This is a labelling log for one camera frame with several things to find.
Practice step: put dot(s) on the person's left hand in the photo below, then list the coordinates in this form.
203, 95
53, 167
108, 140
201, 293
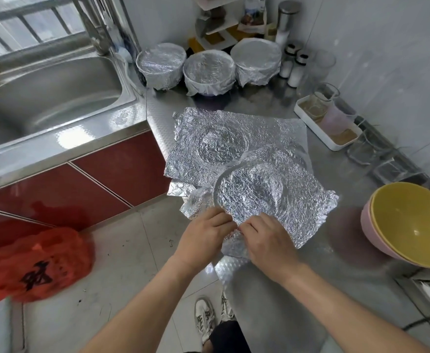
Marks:
202, 242

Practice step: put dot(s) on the person's right hand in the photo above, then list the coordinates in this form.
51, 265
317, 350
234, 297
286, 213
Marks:
270, 247

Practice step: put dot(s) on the foil-covered bowl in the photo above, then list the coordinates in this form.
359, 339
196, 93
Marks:
160, 64
209, 72
263, 191

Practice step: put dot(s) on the stack of aluminium foil sheets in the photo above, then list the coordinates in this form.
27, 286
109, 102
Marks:
200, 139

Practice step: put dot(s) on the yellow bowl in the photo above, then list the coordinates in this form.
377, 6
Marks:
413, 224

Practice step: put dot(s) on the foil-wrapped bowl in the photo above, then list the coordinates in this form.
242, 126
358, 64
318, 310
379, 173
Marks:
256, 61

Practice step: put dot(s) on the person's right forearm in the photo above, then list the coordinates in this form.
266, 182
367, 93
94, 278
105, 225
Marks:
354, 312

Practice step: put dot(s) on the person's left forearm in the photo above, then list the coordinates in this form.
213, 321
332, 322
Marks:
138, 312

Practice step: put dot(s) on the person's right white shoe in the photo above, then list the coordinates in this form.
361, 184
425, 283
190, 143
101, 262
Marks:
227, 306

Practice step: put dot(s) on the person's white shoe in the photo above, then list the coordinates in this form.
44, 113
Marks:
204, 318
227, 306

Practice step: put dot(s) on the person's left white shoe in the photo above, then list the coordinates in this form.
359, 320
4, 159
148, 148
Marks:
204, 318

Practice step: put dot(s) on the person's dark trousers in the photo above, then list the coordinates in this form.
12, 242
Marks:
226, 338

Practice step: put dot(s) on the red kitchen cabinet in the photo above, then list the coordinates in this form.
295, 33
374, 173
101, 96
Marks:
119, 169

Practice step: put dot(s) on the white rectangular tray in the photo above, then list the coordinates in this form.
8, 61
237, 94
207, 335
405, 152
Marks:
309, 127

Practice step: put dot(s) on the pink translucent cup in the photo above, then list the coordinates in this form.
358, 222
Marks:
335, 121

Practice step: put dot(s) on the red plastic bag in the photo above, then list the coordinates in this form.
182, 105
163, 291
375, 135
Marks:
35, 264

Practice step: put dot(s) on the white shaker with black lid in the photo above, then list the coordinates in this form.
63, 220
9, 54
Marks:
296, 73
286, 64

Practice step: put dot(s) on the white dish brush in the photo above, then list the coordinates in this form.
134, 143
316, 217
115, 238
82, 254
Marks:
121, 54

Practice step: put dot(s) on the stainless steel sink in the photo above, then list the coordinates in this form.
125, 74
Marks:
42, 99

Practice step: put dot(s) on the small white tan-capped bottle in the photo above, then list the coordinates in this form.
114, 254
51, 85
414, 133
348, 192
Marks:
270, 31

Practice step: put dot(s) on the white corner shelf rack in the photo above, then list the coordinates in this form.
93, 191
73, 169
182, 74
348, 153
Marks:
215, 22

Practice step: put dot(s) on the tall white steel-capped bottle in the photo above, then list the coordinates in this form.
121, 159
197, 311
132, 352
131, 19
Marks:
287, 18

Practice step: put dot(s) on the colourful snack packet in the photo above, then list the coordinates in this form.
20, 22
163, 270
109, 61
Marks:
254, 12

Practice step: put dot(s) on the steel faucet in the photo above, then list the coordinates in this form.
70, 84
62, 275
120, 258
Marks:
94, 29

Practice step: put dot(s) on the metal window railing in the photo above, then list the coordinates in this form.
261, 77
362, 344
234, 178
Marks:
20, 18

